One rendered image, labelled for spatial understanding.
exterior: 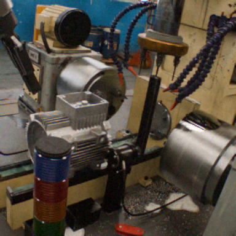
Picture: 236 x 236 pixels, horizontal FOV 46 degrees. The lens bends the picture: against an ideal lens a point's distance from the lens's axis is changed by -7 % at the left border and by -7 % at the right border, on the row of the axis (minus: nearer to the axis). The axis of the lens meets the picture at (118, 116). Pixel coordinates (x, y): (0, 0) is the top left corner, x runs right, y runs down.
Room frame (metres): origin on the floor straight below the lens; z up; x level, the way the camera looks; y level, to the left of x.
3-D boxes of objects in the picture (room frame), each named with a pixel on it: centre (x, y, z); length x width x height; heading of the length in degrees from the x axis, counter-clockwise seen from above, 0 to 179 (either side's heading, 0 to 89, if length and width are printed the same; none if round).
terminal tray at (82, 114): (0.79, 0.11, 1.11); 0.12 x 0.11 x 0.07; 136
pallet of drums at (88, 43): (6.18, 0.88, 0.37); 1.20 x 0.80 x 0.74; 122
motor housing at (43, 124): (0.77, 0.14, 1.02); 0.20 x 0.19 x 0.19; 136
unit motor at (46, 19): (1.41, 0.40, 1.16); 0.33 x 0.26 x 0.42; 45
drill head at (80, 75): (1.23, 0.17, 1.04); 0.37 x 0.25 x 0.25; 45
